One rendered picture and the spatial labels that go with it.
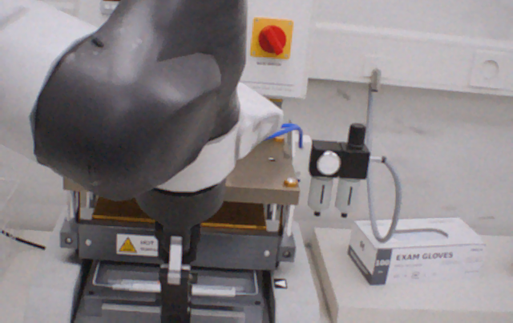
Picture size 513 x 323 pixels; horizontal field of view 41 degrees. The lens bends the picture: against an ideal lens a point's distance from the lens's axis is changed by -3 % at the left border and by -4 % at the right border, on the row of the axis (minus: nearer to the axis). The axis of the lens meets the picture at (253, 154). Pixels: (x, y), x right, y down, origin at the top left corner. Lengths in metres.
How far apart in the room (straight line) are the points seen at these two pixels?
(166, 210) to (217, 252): 0.27
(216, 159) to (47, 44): 0.16
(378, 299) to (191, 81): 0.86
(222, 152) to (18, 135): 0.16
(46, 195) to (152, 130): 1.06
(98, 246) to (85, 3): 0.34
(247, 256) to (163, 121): 0.44
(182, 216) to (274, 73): 0.46
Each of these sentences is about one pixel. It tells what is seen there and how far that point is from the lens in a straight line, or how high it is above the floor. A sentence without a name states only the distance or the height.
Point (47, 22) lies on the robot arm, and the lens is 0.44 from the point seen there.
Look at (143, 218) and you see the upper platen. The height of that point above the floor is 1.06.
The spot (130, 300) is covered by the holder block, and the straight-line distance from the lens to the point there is 0.79.
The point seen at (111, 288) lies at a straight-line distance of 0.79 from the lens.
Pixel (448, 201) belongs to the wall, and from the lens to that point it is 1.51.
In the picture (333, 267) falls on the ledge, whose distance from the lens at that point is 1.30.
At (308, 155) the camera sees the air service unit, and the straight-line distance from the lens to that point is 1.01.
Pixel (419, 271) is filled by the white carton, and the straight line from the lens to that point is 1.29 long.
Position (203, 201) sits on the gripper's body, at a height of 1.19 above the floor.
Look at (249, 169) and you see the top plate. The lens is 0.84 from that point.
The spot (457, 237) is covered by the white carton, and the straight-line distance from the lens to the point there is 1.34.
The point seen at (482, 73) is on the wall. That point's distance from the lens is 1.38.
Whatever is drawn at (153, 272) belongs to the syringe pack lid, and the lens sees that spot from 0.82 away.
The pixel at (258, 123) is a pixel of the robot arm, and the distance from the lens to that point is 0.55.
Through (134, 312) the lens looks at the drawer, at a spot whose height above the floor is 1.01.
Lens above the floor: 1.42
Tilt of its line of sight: 21 degrees down
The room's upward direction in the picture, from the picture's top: 6 degrees clockwise
